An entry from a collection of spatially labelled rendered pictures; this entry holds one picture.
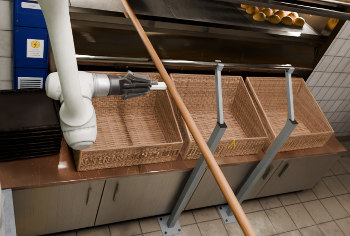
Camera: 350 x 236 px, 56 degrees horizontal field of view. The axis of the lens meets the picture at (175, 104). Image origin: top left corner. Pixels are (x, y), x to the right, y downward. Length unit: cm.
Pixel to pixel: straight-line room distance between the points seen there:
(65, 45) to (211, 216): 184
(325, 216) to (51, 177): 221
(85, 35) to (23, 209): 92
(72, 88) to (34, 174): 80
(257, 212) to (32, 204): 164
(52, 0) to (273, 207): 236
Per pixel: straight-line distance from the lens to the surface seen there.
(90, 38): 182
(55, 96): 118
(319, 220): 302
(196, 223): 243
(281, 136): 201
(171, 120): 190
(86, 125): 107
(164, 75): 137
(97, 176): 172
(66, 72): 97
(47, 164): 175
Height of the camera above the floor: 194
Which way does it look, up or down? 37 degrees down
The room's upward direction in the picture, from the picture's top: 21 degrees clockwise
